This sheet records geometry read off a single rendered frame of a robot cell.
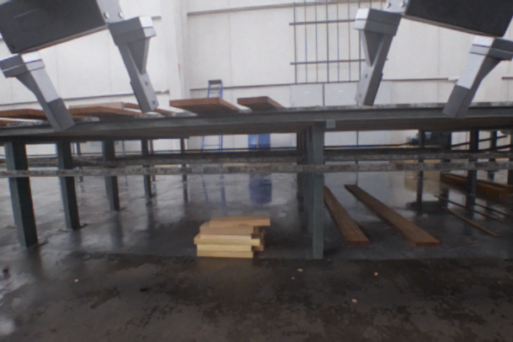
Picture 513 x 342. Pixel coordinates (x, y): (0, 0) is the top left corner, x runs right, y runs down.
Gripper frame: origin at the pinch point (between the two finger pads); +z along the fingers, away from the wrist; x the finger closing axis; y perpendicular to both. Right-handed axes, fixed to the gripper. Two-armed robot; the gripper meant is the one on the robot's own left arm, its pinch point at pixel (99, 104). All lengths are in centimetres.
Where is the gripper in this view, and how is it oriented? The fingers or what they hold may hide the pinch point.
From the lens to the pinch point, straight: 40.6
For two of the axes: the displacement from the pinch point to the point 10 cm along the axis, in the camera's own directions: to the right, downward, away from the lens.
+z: 2.0, 8.5, 4.8
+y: 0.7, -5.0, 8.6
